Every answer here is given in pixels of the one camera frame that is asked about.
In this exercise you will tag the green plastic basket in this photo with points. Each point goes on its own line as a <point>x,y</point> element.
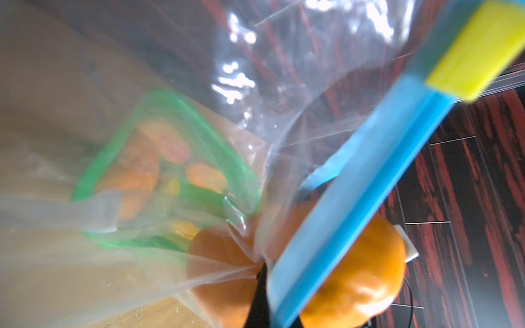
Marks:
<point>177,174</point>

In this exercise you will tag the orange mango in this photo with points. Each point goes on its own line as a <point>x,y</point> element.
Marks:
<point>363,285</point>

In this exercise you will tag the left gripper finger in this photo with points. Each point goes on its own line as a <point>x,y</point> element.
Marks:
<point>259,315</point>

